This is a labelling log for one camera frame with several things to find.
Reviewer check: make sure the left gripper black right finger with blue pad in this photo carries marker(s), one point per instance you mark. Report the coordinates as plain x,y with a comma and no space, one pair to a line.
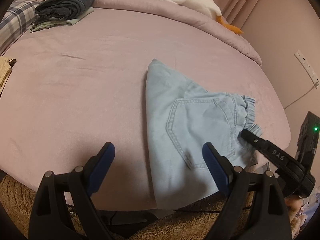
268,217

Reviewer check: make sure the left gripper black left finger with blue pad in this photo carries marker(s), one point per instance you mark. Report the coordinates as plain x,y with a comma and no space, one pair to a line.
50,217

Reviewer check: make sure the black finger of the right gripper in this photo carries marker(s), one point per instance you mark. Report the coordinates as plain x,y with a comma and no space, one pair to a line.
265,149

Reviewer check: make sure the light blue strawberry pants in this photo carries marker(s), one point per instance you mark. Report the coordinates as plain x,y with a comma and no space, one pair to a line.
181,117

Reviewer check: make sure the person's right hand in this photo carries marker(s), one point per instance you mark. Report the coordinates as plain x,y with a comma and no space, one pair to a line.
297,208

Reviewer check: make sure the white power strip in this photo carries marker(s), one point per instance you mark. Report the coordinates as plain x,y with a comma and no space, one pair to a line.
308,68

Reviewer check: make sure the pink bed sheet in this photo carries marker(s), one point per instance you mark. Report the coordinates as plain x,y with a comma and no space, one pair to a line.
75,88

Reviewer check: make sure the pink curtain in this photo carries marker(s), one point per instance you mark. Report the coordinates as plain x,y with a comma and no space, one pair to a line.
240,0

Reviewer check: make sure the cream cartoon print pants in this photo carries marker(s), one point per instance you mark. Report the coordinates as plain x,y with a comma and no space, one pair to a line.
6,65

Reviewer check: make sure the pink quilt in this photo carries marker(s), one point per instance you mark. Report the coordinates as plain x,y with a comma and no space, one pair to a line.
183,14

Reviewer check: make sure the plaid pillow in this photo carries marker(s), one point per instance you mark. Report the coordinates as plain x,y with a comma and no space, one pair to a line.
16,21

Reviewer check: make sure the folded dark denim pants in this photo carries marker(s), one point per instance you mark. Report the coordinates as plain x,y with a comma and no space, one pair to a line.
62,10

